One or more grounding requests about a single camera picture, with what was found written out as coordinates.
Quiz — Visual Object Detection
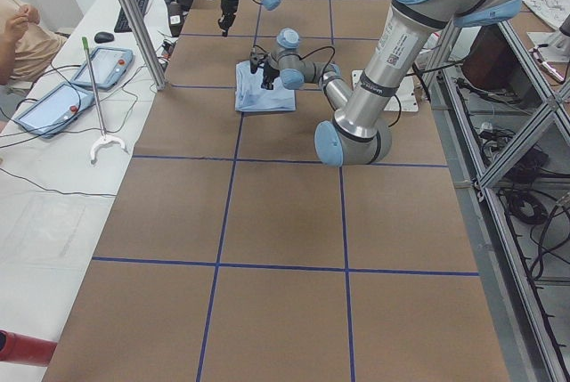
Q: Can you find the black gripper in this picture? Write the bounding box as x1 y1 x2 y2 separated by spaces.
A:
249 46 280 90
217 0 239 37

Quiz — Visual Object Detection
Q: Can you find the light blue t-shirt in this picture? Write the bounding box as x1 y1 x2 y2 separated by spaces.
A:
234 61 296 113

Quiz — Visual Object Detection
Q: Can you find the black keyboard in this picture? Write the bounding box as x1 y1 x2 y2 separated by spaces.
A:
113 0 151 34

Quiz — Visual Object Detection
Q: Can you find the upper blue teach pendant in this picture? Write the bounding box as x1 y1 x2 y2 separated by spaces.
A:
70 46 134 91

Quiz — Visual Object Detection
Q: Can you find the blue teach pendant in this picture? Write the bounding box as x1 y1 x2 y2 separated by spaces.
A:
14 83 94 138
70 46 134 91

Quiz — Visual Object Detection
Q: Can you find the black computer mouse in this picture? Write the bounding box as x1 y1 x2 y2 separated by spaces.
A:
94 31 115 44

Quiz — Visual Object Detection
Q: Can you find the white grabber stick tool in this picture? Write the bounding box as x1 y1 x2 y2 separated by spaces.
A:
82 37 127 166

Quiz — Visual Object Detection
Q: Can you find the lower blue teach pendant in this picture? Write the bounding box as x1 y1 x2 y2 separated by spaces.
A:
14 83 94 138

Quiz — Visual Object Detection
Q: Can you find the person in beige shirt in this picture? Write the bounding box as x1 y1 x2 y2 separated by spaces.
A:
1 0 67 85

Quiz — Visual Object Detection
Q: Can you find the red fire extinguisher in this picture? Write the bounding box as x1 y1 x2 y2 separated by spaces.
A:
1 330 58 367

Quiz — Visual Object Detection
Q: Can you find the aluminium frame post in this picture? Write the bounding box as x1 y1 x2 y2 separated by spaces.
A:
118 0 167 91

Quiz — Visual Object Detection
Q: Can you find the aluminium frame side rack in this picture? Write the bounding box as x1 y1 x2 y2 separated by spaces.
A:
426 11 569 381

